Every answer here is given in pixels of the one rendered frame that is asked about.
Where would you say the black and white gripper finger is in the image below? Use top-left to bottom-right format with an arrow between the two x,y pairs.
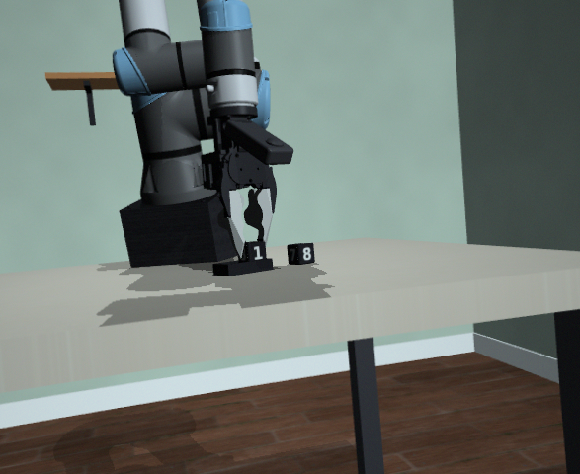
216,168 -> 246,258
244,167 -> 277,245

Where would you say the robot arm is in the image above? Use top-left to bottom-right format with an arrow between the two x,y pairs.
113,0 -> 293,205

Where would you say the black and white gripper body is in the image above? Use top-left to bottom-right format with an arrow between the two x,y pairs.
201,105 -> 270,190

